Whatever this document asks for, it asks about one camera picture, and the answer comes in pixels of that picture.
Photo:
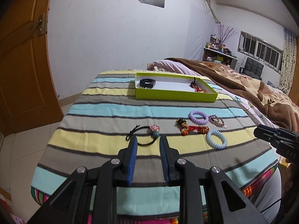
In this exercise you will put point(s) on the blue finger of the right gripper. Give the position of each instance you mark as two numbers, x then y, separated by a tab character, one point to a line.
266	136
268	129

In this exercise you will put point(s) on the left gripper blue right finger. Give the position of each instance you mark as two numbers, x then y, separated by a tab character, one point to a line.
169	158

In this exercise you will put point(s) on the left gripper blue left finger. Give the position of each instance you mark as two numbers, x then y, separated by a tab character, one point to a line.
127	157

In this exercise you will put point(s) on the red rope bracelet gold charm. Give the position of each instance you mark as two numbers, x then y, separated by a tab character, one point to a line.
186	129

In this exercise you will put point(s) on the black smart wristband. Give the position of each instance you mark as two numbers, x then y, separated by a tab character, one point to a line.
147	83

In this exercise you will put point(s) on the dark beaded bracelet black loop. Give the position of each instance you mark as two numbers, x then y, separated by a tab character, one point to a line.
194	84

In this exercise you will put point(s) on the person right hand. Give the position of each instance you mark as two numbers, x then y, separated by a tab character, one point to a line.
290	175

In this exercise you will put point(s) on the brown floral fleece blanket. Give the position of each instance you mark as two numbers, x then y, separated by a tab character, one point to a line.
276	106

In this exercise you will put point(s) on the striped blanket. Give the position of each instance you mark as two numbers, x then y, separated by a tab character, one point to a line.
96	125

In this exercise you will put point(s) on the patterned curtain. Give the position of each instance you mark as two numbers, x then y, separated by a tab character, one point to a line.
288	61

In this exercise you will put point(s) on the black chair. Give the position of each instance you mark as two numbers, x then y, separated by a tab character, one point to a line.
252	68

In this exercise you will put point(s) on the green shallow cardboard box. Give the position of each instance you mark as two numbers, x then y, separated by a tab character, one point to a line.
174	87

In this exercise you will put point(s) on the window with bars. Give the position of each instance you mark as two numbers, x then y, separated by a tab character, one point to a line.
260	50

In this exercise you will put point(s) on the cluttered desk shelf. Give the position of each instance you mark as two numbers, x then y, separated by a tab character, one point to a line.
215	51

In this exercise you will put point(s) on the colorful plaid sheet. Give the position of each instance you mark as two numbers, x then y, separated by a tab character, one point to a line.
157	204

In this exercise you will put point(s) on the purple branch decoration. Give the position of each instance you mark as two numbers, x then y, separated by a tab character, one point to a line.
225	32

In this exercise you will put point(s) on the orange wooden door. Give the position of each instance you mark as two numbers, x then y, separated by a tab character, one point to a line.
28	96

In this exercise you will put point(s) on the door latch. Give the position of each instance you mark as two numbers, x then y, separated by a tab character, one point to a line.
39	27

